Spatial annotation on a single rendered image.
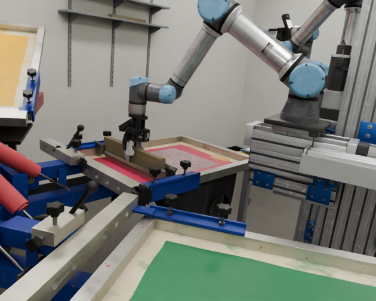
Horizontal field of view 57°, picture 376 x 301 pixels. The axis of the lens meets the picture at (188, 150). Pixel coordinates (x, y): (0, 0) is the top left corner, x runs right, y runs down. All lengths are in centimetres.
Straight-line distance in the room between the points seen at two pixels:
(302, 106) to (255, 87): 409
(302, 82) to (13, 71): 144
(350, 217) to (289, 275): 75
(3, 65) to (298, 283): 173
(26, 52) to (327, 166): 166
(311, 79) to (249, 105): 430
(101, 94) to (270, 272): 310
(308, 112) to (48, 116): 265
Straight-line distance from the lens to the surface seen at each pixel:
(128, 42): 393
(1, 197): 100
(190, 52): 148
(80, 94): 366
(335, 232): 170
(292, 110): 140
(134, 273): 88
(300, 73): 124
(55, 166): 133
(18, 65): 207
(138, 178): 146
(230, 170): 161
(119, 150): 159
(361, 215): 167
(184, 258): 94
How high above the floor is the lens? 147
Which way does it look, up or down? 15 degrees down
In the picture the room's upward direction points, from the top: 6 degrees clockwise
